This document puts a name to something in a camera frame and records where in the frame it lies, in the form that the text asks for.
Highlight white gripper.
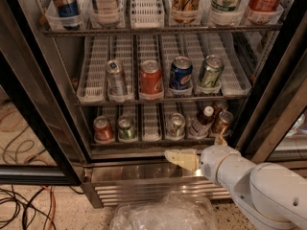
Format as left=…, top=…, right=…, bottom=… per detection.
left=164, top=135, right=240, bottom=184

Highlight brown bottle with white cap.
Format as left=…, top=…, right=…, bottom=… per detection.
left=189, top=105, right=214, bottom=138

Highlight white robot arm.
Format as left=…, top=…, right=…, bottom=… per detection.
left=164, top=143, right=307, bottom=230

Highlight bronze can bottom shelf front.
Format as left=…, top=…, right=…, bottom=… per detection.
left=211, top=111, right=234, bottom=136

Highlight bronze can shelf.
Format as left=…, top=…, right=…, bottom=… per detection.
left=211, top=111, right=234, bottom=136
left=213, top=99, right=228, bottom=116

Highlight silver green can bottom shelf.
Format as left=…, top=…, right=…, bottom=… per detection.
left=166, top=113, right=185, bottom=137

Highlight bronze can bottom shelf rear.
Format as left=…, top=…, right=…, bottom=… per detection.
left=213, top=99, right=228, bottom=116

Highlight empty white tray bottom shelf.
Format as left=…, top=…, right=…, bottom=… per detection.
left=142, top=103, right=162, bottom=142

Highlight right glass fridge door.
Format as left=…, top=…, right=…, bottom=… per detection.
left=229, top=2, right=307, bottom=174

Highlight glass fridge door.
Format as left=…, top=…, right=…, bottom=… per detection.
left=229, top=2, right=307, bottom=174
left=0, top=0, right=88, bottom=185

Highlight green can middle shelf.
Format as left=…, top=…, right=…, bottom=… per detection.
left=198, top=55, right=224, bottom=88

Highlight steel fridge base grille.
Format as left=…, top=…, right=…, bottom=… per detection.
left=81, top=159, right=230, bottom=208

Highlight red can bottom shelf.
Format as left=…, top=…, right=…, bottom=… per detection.
left=93, top=116, right=114, bottom=142

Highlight silver can middle shelf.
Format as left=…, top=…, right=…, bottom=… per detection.
left=106, top=59, right=128, bottom=96

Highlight gold can top shelf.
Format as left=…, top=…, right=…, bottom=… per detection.
left=171, top=0, right=200, bottom=24

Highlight left glass fridge door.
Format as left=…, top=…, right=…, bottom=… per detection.
left=0, top=0, right=88, bottom=185

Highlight white bottle top shelf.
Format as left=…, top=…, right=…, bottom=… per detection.
left=92, top=0, right=120, bottom=26

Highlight clear plastic bag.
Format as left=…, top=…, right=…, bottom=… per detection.
left=109, top=192, right=218, bottom=230

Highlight empty white tray middle right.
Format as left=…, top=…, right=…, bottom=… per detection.
left=207, top=33, right=251, bottom=96

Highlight blue pepsi can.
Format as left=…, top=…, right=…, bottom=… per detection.
left=169, top=56, right=193, bottom=90

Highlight red cola can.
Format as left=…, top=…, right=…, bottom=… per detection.
left=140, top=60, right=162, bottom=94

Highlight empty white tray middle left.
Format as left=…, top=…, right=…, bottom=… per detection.
left=77, top=36, right=109, bottom=104

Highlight blue silver tall can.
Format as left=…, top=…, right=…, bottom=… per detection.
left=47, top=0, right=81, bottom=30

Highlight orange cable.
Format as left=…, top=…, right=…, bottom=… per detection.
left=41, top=185, right=58, bottom=230

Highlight black cables on floor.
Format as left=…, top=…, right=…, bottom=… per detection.
left=0, top=185, right=85, bottom=230

